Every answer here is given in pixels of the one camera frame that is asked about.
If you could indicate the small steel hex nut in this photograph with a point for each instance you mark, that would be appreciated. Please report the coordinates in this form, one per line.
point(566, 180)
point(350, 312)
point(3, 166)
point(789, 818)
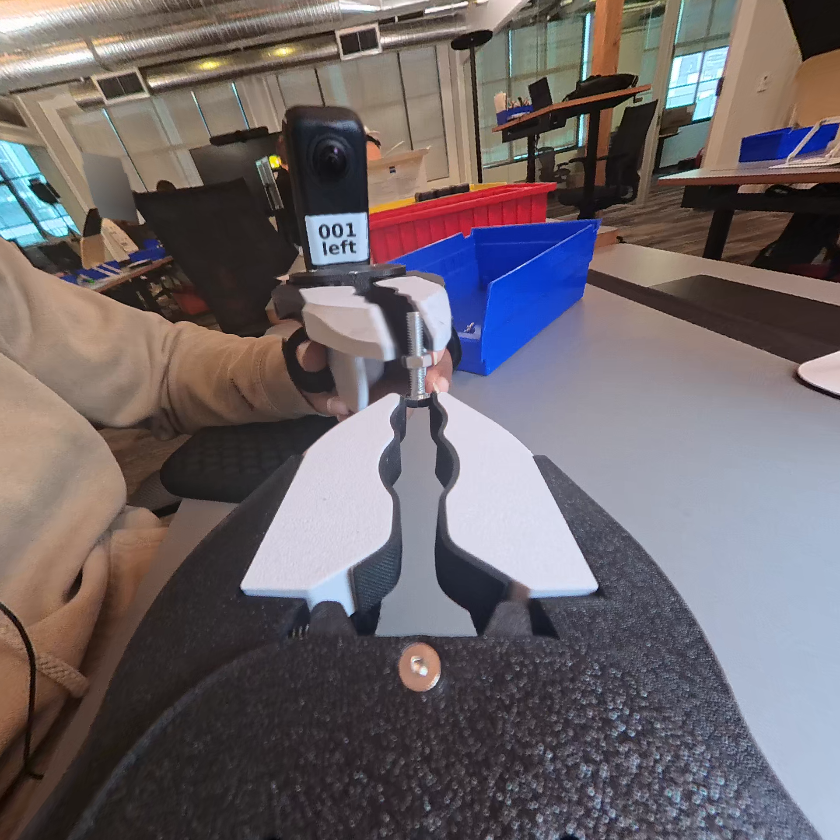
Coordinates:
point(416, 360)

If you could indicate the white document stand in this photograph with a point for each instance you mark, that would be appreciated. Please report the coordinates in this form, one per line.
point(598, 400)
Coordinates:
point(824, 374)

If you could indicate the person's left hand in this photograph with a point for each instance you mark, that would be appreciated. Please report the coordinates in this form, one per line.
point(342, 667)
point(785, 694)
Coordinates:
point(387, 383)

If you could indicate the black floor lamp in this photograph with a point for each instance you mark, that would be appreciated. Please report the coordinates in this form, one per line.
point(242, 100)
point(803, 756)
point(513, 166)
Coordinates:
point(473, 92)

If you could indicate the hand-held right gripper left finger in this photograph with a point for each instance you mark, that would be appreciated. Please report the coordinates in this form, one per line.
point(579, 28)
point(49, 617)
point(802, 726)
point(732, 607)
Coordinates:
point(322, 519)

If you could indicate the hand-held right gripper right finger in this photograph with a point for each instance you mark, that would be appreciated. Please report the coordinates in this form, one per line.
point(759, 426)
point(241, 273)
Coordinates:
point(519, 519)

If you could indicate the person's torso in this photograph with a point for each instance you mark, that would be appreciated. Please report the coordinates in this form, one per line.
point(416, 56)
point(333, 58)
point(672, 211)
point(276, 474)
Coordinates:
point(53, 551)

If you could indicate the yellow plastic bin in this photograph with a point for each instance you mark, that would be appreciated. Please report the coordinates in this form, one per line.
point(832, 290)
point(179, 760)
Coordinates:
point(420, 198)

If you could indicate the thin steel screw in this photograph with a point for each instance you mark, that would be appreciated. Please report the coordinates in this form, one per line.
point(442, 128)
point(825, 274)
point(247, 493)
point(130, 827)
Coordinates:
point(415, 335)

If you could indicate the person's left forearm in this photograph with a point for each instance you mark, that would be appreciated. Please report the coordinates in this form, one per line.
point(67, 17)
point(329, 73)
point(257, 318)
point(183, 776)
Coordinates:
point(171, 368)

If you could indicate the black computer monitor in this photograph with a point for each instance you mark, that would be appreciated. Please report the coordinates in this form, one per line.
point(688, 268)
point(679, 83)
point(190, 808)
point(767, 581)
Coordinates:
point(814, 26)

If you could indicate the black backpack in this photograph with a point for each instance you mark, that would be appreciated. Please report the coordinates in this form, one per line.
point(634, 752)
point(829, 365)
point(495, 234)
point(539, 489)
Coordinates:
point(604, 85)

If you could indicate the wooden standing desk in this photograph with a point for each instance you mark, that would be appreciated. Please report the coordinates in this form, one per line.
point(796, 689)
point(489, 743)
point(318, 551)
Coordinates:
point(565, 108)

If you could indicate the blue plastic bin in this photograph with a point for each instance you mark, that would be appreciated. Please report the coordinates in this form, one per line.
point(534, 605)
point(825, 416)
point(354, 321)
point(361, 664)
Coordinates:
point(538, 289)
point(781, 145)

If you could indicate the black mesh office chair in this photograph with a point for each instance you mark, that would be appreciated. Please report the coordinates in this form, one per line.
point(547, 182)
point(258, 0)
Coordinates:
point(217, 250)

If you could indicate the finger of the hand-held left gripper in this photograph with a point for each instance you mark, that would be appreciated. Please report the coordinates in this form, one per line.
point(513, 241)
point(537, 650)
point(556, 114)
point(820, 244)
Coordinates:
point(427, 309)
point(344, 322)

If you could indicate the black wrist rest pad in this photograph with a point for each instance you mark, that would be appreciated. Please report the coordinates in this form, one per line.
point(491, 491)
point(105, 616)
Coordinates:
point(236, 460)

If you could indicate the wooden office desk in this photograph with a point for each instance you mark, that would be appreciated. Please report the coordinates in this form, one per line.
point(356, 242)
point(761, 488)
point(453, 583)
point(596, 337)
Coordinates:
point(761, 177)

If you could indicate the red plastic bin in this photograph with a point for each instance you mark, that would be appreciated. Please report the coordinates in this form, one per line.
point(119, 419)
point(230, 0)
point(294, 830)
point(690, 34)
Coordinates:
point(460, 221)

